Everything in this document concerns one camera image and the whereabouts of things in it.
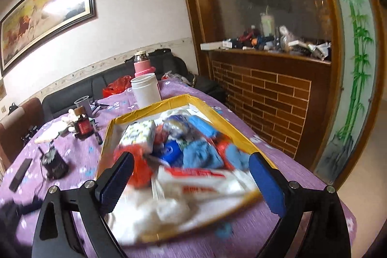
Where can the red mesh bag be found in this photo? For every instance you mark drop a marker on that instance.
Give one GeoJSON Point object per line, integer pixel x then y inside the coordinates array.
{"type": "Point", "coordinates": [140, 168]}

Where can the framed horse painting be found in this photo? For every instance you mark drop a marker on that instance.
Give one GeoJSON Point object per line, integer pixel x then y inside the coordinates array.
{"type": "Point", "coordinates": [45, 13]}

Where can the white glove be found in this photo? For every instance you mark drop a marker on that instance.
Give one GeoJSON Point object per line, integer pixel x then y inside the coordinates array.
{"type": "Point", "coordinates": [69, 120]}

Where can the bamboo painted glass panel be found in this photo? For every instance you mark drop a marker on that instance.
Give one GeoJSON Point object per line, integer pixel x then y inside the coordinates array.
{"type": "Point", "coordinates": [353, 64]}

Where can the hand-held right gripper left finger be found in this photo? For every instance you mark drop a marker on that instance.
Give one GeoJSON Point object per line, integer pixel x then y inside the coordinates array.
{"type": "Point", "coordinates": [118, 182]}

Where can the yellow cardboard box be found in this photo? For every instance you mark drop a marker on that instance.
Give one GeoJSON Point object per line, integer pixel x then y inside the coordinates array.
{"type": "Point", "coordinates": [235, 131]}

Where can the brown wooden block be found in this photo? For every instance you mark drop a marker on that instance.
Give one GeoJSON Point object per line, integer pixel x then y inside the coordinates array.
{"type": "Point", "coordinates": [80, 111]}

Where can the brown armchair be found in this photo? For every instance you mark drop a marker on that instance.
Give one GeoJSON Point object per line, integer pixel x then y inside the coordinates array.
{"type": "Point", "coordinates": [18, 128]}

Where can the white plastic jar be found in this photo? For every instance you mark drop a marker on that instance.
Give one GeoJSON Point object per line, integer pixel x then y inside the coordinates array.
{"type": "Point", "coordinates": [146, 91]}

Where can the purple floral tablecloth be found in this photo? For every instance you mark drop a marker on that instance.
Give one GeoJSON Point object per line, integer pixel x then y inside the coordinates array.
{"type": "Point", "coordinates": [211, 243]}

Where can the black leather sofa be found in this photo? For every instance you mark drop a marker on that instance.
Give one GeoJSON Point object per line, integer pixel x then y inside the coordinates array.
{"type": "Point", "coordinates": [63, 97]}

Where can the lemon print tissue pack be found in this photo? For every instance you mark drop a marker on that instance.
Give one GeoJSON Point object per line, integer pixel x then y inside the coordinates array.
{"type": "Point", "coordinates": [137, 135]}

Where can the black pen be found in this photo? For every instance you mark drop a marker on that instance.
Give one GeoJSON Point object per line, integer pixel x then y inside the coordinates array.
{"type": "Point", "coordinates": [98, 137]}

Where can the red plastic bag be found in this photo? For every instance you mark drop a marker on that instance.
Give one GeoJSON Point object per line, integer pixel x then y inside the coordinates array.
{"type": "Point", "coordinates": [118, 87]}

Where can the red and black box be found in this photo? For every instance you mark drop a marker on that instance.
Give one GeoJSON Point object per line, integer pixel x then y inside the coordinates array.
{"type": "Point", "coordinates": [84, 128]}

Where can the black phone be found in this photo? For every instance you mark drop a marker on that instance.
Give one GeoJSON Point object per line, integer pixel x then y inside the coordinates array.
{"type": "Point", "coordinates": [20, 175]}

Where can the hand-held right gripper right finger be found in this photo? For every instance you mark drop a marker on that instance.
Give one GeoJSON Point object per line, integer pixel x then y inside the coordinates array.
{"type": "Point", "coordinates": [266, 182]}

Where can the small black metal stand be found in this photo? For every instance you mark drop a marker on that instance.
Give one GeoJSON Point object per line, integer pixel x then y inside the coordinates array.
{"type": "Point", "coordinates": [99, 107]}

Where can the bagged dark blue cloth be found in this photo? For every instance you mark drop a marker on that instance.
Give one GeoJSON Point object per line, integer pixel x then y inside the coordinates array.
{"type": "Point", "coordinates": [178, 126]}

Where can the white bottle with straw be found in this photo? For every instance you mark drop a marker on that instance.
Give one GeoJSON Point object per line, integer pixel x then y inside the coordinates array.
{"type": "Point", "coordinates": [267, 23]}

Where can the flat white box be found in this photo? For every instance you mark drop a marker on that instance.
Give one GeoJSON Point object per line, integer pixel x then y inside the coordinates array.
{"type": "Point", "coordinates": [211, 45]}

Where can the white paper notebook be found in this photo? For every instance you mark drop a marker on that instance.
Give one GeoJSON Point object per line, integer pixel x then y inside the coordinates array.
{"type": "Point", "coordinates": [48, 132]}

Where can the red and white tissue pack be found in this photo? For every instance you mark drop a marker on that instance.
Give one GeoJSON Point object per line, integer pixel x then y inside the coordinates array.
{"type": "Point", "coordinates": [205, 181]}

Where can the small black bag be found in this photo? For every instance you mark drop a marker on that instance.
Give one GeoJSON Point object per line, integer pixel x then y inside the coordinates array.
{"type": "Point", "coordinates": [12, 108]}

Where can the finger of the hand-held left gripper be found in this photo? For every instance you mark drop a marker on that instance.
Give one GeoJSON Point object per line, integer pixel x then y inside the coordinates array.
{"type": "Point", "coordinates": [30, 206]}

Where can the light blue towel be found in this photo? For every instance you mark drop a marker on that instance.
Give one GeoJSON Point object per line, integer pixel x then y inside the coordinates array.
{"type": "Point", "coordinates": [201, 155]}

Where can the black electric motor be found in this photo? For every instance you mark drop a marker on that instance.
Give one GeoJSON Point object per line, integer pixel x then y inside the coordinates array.
{"type": "Point", "coordinates": [54, 165]}

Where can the clear plastic cup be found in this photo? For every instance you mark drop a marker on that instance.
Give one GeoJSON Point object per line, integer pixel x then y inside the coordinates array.
{"type": "Point", "coordinates": [82, 101]}

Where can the pink knit sleeved bottle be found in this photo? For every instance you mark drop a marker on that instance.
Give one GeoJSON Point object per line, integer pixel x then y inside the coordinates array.
{"type": "Point", "coordinates": [142, 64]}

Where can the brick pattern wooden counter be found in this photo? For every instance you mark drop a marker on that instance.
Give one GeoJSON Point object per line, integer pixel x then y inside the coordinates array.
{"type": "Point", "coordinates": [272, 94]}

